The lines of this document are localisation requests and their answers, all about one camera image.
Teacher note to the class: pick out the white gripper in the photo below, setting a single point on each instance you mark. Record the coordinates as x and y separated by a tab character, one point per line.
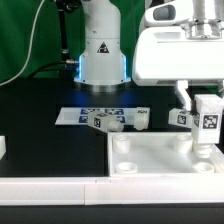
181	41

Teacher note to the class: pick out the white square tabletop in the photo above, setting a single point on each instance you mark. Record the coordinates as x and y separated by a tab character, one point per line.
159	153

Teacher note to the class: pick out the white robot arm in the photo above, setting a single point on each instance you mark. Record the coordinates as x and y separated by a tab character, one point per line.
102	64

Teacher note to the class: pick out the white left fence block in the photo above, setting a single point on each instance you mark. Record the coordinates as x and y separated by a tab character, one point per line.
2	146

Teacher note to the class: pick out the white front fence rail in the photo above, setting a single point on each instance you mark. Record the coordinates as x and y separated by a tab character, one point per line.
162	189

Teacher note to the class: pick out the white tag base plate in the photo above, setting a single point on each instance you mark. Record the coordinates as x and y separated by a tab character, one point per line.
79	115

